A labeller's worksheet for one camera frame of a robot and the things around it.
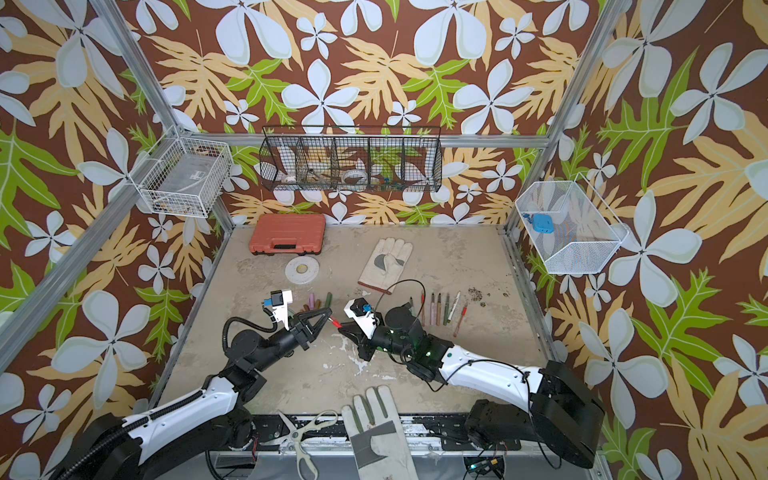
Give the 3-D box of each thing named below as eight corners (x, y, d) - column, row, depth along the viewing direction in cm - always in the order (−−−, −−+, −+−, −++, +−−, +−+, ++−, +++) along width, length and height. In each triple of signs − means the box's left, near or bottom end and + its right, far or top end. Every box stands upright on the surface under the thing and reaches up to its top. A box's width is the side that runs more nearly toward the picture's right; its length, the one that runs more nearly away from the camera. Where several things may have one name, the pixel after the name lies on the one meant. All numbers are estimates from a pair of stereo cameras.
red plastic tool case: (249, 257, 113) (243, 247, 108) (262, 222, 125) (257, 212, 120) (320, 258, 113) (318, 248, 109) (326, 223, 125) (324, 213, 121)
